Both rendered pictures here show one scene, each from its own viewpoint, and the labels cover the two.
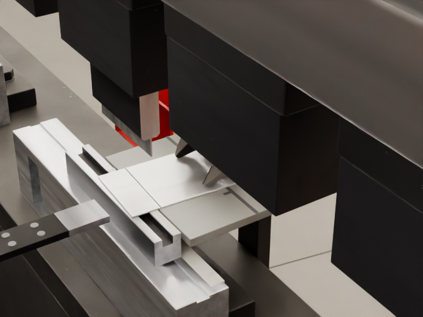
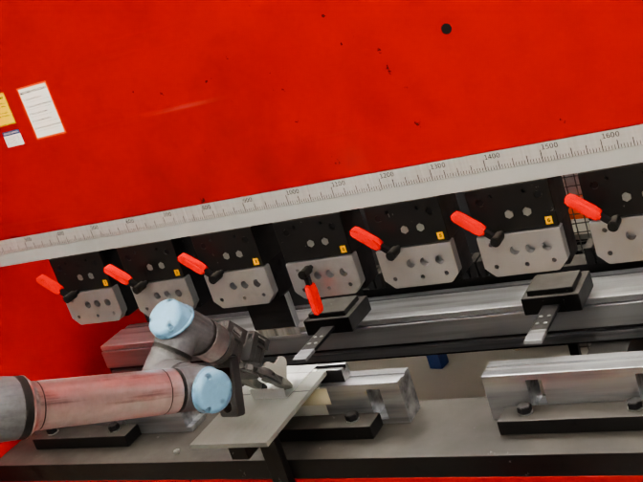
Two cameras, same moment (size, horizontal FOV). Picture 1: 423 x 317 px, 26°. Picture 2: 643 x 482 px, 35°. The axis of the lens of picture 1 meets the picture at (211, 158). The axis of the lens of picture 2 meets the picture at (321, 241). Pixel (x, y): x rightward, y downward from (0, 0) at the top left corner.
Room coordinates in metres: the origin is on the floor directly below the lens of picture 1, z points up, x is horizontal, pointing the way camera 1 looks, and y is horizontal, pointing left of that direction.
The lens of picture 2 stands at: (2.62, -0.63, 1.85)
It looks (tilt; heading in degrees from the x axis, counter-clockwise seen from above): 17 degrees down; 155
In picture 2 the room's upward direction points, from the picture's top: 19 degrees counter-clockwise
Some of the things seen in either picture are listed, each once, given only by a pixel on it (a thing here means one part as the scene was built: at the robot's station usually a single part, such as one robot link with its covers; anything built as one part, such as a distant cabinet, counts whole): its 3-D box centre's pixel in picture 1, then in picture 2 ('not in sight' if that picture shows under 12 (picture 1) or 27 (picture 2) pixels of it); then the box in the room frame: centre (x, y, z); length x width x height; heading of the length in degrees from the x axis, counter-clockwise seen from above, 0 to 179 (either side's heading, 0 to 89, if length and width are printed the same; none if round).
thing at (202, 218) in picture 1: (248, 162); (260, 408); (0.86, -0.04, 1.00); 0.26 x 0.18 x 0.01; 123
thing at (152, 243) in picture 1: (119, 200); (304, 374); (0.80, 0.10, 0.99); 0.20 x 0.03 x 0.03; 33
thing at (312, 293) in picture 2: not in sight; (312, 290); (0.94, 0.11, 1.20); 0.04 x 0.02 x 0.10; 123
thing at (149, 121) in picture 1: (123, 91); (273, 315); (0.78, 0.08, 1.13); 0.10 x 0.02 x 0.10; 33
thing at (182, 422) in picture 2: not in sight; (110, 411); (0.31, -0.22, 0.92); 0.50 x 0.06 x 0.10; 33
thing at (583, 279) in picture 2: not in sight; (547, 306); (1.12, 0.50, 1.01); 0.26 x 0.12 x 0.05; 123
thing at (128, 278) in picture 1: (109, 233); (326, 399); (0.82, 0.11, 0.92); 0.39 x 0.06 x 0.10; 33
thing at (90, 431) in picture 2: not in sight; (85, 436); (0.30, -0.29, 0.89); 0.30 x 0.05 x 0.03; 33
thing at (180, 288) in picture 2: (269, 54); (166, 272); (0.59, -0.04, 1.26); 0.15 x 0.09 x 0.17; 33
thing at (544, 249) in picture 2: not in sight; (521, 221); (1.26, 0.40, 1.26); 0.15 x 0.09 x 0.17; 33
